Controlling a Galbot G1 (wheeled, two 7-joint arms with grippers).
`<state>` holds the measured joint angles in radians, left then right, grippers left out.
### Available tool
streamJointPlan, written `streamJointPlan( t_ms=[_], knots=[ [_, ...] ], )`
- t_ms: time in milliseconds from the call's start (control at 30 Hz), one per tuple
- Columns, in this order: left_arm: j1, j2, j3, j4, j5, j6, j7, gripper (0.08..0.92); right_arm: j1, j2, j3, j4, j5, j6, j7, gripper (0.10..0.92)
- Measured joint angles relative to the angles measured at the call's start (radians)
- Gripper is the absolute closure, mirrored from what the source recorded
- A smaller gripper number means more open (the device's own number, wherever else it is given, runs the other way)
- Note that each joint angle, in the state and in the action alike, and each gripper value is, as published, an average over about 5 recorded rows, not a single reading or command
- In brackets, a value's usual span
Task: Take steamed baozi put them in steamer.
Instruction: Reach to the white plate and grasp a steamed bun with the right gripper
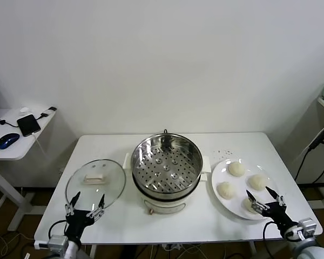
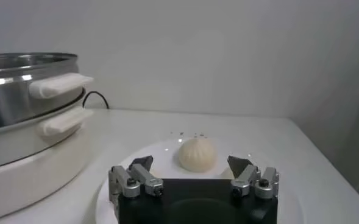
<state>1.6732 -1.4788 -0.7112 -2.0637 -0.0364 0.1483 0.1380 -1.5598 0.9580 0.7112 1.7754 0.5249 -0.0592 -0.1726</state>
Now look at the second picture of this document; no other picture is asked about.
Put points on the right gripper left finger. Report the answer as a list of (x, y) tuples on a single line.
[(150, 182)]

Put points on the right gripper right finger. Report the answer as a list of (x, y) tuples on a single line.
[(243, 182)]

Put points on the white pleated baozi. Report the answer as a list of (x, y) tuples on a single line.
[(197, 155)]

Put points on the large white plate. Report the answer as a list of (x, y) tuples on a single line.
[(289, 198)]

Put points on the scattered dark crumbs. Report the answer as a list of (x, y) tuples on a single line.
[(181, 133)]

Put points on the white electric cooker base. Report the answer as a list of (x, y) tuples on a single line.
[(30, 170)]

